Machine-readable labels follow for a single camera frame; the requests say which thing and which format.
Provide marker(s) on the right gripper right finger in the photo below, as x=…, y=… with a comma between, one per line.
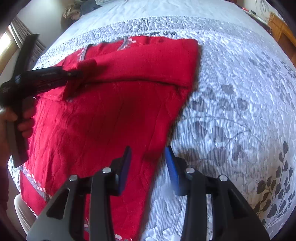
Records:
x=233, y=217

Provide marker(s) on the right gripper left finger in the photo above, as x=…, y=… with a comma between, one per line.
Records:
x=63, y=216

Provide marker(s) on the red knit sweater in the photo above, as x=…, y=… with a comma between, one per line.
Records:
x=130, y=94

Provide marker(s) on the clothes pile at bed head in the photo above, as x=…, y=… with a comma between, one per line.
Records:
x=75, y=10

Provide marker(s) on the person's left hand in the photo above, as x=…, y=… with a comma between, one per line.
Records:
x=26, y=128

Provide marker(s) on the grey pleated curtain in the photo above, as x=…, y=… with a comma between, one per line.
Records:
x=19, y=32

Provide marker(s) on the wooden bedside furniture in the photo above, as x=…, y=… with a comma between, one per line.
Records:
x=283, y=36

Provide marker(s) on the wooden window frame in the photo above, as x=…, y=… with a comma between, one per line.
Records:
x=8, y=47

